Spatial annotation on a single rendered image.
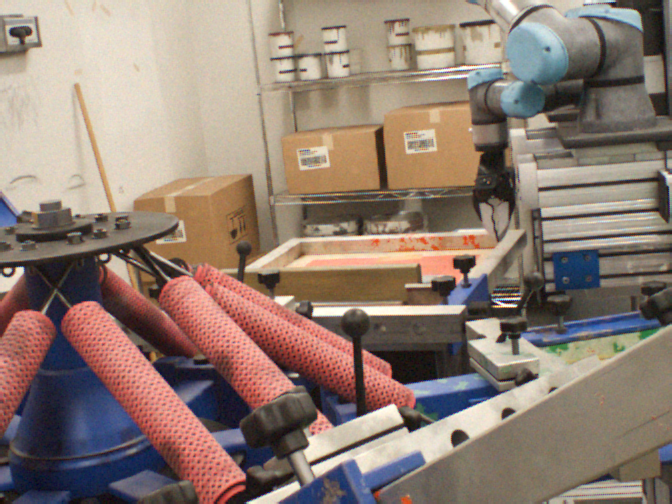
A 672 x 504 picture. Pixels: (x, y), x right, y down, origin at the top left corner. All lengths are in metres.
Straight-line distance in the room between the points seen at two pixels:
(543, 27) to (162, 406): 1.27
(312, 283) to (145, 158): 3.62
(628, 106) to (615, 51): 0.11
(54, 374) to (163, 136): 4.58
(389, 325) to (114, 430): 0.64
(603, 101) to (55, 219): 1.22
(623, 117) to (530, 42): 0.24
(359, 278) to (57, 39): 3.23
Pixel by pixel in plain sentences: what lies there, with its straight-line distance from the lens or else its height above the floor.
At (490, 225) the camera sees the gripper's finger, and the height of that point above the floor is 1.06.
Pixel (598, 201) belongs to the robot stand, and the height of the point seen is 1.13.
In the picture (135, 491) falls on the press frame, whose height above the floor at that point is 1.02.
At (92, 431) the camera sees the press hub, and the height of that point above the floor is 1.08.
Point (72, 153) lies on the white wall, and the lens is 5.25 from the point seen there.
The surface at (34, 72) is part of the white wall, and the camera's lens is 5.07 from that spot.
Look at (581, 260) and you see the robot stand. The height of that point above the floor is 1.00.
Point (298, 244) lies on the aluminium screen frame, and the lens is 2.85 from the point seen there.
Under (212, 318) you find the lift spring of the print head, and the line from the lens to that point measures 1.30.
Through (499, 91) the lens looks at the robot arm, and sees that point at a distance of 2.40.
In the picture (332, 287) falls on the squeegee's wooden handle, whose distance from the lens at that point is 2.23.
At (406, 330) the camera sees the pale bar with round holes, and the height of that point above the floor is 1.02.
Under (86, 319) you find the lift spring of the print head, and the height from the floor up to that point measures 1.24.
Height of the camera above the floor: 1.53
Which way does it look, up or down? 11 degrees down
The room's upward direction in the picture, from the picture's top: 6 degrees counter-clockwise
